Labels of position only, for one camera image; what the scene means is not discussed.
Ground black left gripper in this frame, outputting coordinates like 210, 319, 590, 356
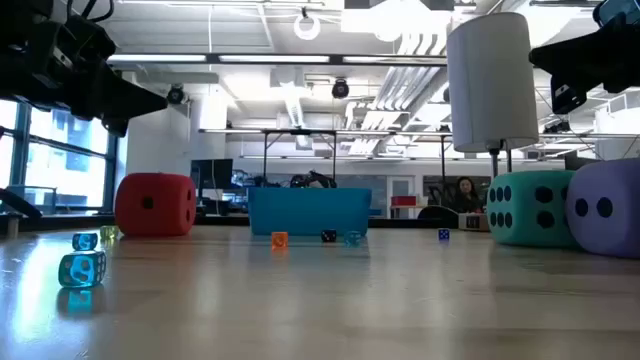
0, 0, 169, 139

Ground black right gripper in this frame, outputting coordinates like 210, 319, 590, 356
528, 0, 640, 116

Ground red foam die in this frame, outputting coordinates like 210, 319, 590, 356
114, 172, 197, 237

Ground purple foam die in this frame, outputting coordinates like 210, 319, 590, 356
565, 158, 640, 259

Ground teal foam die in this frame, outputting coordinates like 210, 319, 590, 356
486, 169, 581, 250

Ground black computer monitor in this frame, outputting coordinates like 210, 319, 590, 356
190, 158, 234, 190
564, 151, 601, 172

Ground white shade table lamp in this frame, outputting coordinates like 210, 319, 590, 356
446, 12, 540, 233

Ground person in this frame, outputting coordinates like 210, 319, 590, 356
452, 176, 484, 214

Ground black office chair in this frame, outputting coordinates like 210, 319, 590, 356
417, 204, 460, 229

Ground blue plastic bin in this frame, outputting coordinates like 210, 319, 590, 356
248, 187, 373, 237

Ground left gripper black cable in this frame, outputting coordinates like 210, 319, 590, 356
66, 0, 116, 24

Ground white ring light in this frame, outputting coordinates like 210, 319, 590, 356
293, 12, 322, 41

